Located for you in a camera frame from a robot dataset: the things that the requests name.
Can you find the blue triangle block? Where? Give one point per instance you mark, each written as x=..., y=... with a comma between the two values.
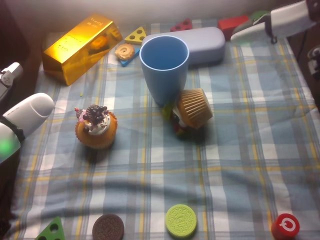
x=127, y=63

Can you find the green sandwich cookie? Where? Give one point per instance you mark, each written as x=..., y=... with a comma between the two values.
x=181, y=220

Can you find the blue plastic cup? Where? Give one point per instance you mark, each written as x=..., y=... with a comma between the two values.
x=165, y=77

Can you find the lilac glasses case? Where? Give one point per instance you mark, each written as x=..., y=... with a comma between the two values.
x=207, y=45

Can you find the strawberry topped cupcake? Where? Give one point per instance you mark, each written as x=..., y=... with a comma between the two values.
x=195, y=107

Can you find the chocolate topped cupcake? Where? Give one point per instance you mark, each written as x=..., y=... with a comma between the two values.
x=97, y=135

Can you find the tan swirl biscuit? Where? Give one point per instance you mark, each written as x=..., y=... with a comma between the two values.
x=124, y=52

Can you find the red cylinder with white symbol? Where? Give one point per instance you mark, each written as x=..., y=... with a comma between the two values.
x=285, y=226

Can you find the red triangle block with holes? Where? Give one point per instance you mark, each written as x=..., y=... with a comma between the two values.
x=183, y=25

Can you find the brown sandwich cookie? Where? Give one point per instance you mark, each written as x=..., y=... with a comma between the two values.
x=108, y=227

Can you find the red rectangular block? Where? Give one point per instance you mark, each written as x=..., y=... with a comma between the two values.
x=231, y=23

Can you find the blue plaid cloth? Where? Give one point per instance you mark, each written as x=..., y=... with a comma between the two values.
x=175, y=170

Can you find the yellow triangle block with holes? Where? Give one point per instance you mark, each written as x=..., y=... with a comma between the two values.
x=136, y=36

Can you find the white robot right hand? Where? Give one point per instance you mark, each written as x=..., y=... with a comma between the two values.
x=290, y=20

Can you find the green disc with striped side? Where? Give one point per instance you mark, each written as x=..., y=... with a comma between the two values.
x=258, y=15

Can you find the green triangle block with holes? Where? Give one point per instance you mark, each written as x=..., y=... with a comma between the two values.
x=52, y=230

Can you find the gold bar box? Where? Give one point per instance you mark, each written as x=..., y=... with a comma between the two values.
x=80, y=45

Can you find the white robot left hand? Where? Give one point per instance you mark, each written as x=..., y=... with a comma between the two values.
x=30, y=112

